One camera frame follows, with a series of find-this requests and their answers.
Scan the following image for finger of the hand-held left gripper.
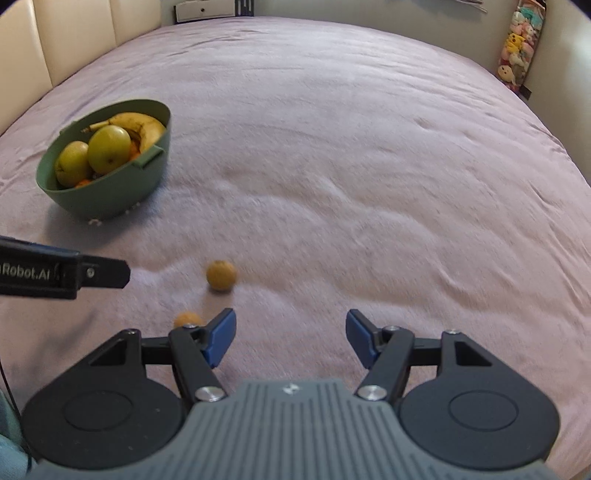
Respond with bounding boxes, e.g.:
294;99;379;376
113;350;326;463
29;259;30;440
76;256;132;289

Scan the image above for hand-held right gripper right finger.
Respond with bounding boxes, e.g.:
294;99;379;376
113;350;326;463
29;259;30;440
346;309;493;400

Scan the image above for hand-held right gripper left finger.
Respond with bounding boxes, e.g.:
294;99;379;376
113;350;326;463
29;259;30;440
88;308;237;401

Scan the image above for green colander bowl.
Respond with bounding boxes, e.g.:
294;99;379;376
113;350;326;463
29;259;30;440
36;98;173;226

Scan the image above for yellow-green pear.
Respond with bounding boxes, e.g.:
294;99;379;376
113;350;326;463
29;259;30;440
55;141;93;188

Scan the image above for red-green apple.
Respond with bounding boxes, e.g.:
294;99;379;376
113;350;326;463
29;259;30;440
87;125;133;175

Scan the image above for yellow banana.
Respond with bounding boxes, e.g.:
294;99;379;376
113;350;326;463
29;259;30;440
82;113;167;154

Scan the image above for pink blanket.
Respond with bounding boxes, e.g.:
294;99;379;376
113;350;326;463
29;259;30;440
0;16;591;480

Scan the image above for teal cloth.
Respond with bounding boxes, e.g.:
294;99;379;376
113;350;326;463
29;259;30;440
0;391;29;480

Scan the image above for cream padded headboard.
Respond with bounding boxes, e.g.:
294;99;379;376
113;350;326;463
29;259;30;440
0;0;163;136

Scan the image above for white drawer cabinet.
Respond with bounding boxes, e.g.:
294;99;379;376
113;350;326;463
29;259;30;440
174;0;238;23

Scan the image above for hanging plush toys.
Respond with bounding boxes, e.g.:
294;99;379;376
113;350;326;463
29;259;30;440
496;0;548;91

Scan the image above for black cable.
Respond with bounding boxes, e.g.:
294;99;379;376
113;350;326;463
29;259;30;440
0;359;31;469

